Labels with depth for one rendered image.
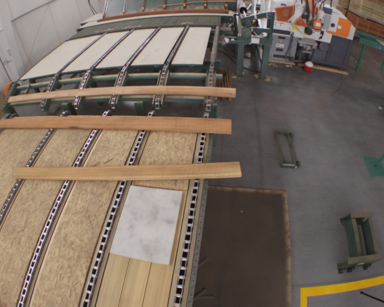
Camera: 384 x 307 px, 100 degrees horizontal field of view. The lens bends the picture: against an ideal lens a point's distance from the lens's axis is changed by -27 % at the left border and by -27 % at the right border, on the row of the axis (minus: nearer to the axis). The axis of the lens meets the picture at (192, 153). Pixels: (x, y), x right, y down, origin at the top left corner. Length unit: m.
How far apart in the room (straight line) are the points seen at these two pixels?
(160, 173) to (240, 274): 1.34
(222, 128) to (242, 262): 1.43
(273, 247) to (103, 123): 2.35
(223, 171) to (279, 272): 1.30
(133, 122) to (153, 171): 0.72
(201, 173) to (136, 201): 0.59
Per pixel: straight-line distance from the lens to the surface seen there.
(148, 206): 1.78
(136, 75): 3.19
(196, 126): 2.22
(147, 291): 1.61
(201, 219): 1.69
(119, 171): 2.00
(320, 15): 5.95
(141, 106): 2.95
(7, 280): 2.28
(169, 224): 1.68
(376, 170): 4.04
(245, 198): 2.74
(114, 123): 2.50
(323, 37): 6.18
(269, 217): 2.69
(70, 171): 2.24
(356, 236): 2.81
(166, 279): 1.59
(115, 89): 3.00
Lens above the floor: 2.37
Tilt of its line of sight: 49 degrees down
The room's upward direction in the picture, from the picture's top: 4 degrees counter-clockwise
